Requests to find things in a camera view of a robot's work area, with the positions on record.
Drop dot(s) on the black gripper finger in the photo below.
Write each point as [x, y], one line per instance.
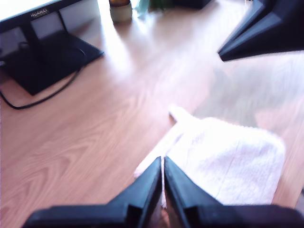
[183, 190]
[266, 31]
[145, 187]

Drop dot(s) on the white fluffy tea towel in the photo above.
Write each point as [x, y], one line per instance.
[225, 166]

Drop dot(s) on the amber glass lamp grey base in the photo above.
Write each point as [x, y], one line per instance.
[121, 12]

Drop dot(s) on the large monitor with white screen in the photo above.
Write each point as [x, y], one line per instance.
[42, 59]

